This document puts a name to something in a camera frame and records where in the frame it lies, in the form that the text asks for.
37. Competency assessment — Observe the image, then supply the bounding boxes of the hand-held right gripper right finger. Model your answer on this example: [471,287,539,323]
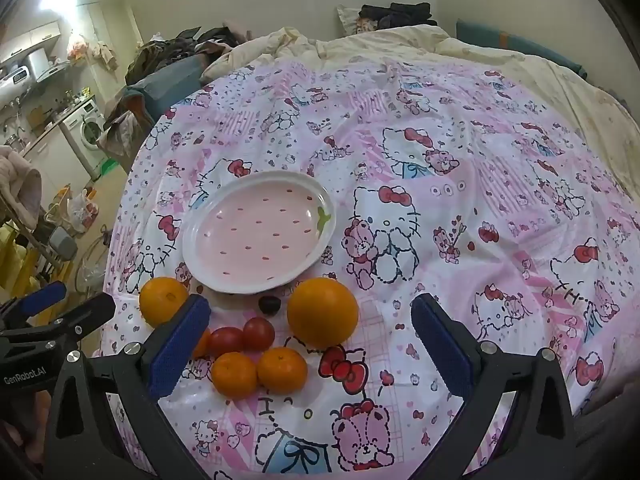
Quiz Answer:
[410,292,583,480]

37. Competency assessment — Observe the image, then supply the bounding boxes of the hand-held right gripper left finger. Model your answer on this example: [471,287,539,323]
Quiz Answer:
[42,294,213,480]

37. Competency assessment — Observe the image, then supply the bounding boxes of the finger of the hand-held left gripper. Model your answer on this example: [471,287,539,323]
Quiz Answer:
[0,281,68,332]
[30,292,117,347]

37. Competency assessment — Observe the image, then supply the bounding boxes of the small tangerine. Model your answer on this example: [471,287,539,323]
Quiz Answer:
[256,346,308,393]
[192,327,212,359]
[211,351,258,400]

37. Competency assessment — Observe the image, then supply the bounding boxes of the red cherry tomato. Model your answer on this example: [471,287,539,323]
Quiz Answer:
[207,326,246,357]
[242,316,276,350]

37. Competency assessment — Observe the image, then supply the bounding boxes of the medium orange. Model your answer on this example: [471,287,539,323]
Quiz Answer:
[139,276,191,330]

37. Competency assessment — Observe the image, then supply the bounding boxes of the large orange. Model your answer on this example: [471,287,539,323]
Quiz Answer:
[286,276,360,348]

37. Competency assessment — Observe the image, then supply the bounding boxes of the pink strawberry plate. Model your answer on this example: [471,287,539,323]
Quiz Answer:
[181,170,337,295]

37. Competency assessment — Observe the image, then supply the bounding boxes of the yellow cloth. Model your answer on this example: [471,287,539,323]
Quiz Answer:
[0,225,41,301]

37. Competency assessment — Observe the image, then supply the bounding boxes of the grey stool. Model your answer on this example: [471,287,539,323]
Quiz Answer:
[47,225,78,261]

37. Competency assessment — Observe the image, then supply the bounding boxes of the white plastic bag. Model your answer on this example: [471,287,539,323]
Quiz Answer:
[65,187,98,233]

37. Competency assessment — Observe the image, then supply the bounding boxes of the pink fluffy robe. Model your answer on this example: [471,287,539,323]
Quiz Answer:
[0,147,43,231]

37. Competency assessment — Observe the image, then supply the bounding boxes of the white washing machine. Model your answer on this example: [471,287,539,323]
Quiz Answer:
[62,97,108,178]

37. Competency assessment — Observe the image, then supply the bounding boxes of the pink cartoon printed blanket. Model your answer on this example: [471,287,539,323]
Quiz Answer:
[100,52,631,480]

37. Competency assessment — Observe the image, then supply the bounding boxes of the white water heater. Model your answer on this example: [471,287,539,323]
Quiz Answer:
[0,62,31,106]

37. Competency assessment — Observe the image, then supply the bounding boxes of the teal sofa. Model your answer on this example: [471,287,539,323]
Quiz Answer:
[122,55,206,121]

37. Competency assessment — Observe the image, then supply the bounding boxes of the hanging plastic bags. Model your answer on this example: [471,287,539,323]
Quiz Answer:
[67,32,118,72]

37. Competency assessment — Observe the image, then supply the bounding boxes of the pile of mixed clothes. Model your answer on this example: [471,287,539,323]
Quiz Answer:
[125,22,251,86]

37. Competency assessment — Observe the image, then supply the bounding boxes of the teal pillow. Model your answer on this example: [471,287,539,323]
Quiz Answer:
[456,19,588,80]

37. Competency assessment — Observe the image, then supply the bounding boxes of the dark clothes heap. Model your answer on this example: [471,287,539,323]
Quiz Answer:
[360,1,438,31]

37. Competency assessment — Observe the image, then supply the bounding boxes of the printed pillow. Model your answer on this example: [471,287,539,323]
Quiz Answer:
[336,4,381,36]

